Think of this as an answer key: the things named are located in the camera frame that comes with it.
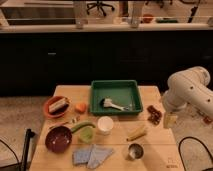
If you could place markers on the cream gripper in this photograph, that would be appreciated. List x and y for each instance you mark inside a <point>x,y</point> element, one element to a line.
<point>169,120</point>

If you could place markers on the yellow banana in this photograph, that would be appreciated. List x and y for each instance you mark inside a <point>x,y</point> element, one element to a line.
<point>137,133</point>

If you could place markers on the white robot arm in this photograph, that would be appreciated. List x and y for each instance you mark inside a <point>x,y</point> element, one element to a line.
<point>187,87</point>

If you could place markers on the metal cup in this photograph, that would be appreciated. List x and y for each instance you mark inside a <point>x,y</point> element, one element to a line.
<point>135,151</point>

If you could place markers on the white paper cup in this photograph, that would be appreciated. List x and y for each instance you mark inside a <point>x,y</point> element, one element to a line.
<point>105,124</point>

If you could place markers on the light green cup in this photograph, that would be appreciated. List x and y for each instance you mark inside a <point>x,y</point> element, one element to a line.
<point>86,135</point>

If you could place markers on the white dish brush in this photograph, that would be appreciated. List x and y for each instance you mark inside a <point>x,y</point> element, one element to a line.
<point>107,103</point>

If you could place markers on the green plastic tray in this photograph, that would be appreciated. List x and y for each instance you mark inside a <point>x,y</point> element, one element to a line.
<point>123,93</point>

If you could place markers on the blue cloth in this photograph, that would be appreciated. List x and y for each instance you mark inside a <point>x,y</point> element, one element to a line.
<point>92,156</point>

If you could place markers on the small orange fruit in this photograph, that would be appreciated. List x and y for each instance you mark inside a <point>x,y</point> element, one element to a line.
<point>80,107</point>

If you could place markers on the small brown scraps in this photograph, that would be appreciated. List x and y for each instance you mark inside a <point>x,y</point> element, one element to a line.
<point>74,119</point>

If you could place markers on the green cucumber toy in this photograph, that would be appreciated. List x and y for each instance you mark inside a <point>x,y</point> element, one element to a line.
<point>81,125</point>

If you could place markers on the sandwich toy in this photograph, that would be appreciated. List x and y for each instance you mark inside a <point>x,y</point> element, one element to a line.
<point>58,104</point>

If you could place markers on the dark red bowl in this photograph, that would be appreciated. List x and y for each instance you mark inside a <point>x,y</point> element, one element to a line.
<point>58,139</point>

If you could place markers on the orange plastic bowl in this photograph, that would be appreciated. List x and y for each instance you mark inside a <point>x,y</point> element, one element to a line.
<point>60,112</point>

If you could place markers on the black office chair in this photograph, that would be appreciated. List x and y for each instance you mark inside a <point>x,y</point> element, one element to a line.
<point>99,5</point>

